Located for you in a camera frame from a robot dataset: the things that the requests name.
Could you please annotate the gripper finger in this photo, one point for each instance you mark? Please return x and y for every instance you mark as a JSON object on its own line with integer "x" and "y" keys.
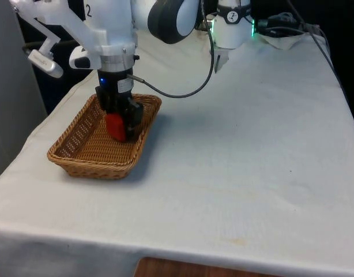
{"x": 99, "y": 98}
{"x": 134, "y": 118}

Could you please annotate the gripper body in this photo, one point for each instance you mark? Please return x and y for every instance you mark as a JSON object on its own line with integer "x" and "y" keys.
{"x": 115, "y": 86}

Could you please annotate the red cube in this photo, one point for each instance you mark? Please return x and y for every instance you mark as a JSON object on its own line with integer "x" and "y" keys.
{"x": 116, "y": 127}

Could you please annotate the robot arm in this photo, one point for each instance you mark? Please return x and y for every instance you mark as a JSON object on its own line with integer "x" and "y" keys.
{"x": 113, "y": 26}

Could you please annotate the wicker basket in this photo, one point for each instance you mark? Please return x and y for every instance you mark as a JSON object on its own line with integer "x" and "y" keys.
{"x": 87, "y": 150}

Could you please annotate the pale grey locker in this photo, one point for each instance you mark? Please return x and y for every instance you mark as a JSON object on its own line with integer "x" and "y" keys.
{"x": 9, "y": 101}

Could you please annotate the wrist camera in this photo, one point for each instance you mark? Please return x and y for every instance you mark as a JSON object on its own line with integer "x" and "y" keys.
{"x": 45, "y": 63}

